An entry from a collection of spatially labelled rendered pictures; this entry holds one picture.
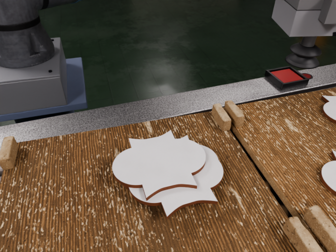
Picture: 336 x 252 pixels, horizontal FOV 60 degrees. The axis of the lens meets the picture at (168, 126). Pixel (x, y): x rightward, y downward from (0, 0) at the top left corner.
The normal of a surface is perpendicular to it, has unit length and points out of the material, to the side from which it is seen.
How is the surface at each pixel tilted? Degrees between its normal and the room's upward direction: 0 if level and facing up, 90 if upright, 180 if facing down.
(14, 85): 90
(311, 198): 0
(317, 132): 0
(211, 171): 0
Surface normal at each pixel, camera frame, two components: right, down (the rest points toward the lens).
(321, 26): 0.05, 0.63
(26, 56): 0.43, 0.30
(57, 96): 0.27, 0.62
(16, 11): 0.59, 0.51
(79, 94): 0.00, -0.77
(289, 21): -1.00, 0.04
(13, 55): 0.13, 0.36
